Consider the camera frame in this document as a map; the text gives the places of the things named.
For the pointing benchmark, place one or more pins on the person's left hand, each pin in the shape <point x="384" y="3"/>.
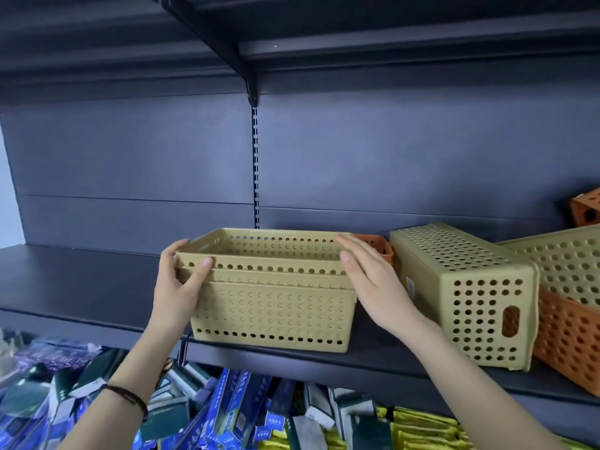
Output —
<point x="173" y="299"/>

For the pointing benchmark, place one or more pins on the person's right hand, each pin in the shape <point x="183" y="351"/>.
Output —
<point x="379" y="295"/>

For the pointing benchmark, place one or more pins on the dark grey metal shelf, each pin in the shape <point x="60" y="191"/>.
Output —
<point x="70" y="285"/>
<point x="375" y="358"/>

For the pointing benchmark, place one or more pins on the person's left forearm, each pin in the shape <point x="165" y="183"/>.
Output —
<point x="140" y="360"/>

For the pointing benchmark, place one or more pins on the slotted metal shelf upright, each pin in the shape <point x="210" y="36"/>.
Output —
<point x="256" y="173"/>

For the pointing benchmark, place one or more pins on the ribbed dark shelf board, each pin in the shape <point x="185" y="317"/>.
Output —
<point x="398" y="42"/>
<point x="94" y="51"/>

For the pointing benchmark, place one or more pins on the black wrist band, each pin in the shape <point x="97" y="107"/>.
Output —
<point x="129" y="396"/>

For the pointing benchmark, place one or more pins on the pile of blue boxes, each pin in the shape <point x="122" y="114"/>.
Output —
<point x="225" y="403"/>

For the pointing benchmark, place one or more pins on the pile of purple packets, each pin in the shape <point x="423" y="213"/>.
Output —
<point x="56" y="353"/>

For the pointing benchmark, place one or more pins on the pile of yellow packets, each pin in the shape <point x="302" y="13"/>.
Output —
<point x="422" y="431"/>

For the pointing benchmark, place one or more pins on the dark grey shelving back panel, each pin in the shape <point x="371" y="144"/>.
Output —
<point x="422" y="149"/>
<point x="117" y="159"/>

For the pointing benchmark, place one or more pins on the pile of dark green boxes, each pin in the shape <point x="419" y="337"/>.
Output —
<point x="28" y="398"/>

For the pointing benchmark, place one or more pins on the black shelf bracket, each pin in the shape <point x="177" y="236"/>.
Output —
<point x="250" y="88"/>

